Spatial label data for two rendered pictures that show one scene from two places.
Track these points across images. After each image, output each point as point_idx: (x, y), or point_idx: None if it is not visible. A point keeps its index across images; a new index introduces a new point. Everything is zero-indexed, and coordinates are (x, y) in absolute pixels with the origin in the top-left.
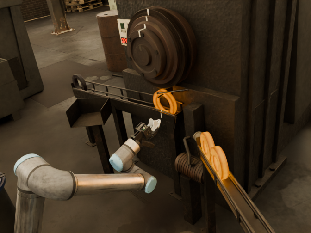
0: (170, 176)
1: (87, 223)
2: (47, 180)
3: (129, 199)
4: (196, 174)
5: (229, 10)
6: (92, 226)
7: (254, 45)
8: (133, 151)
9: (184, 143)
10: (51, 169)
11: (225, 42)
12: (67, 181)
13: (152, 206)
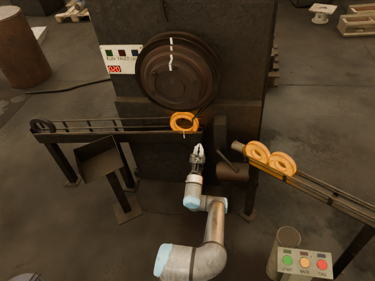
0: (182, 181)
1: (142, 262)
2: (212, 264)
3: (162, 219)
4: (243, 176)
5: (256, 28)
6: (148, 262)
7: (270, 54)
8: (201, 184)
9: (220, 154)
10: (205, 251)
11: (250, 57)
12: (223, 252)
13: (186, 215)
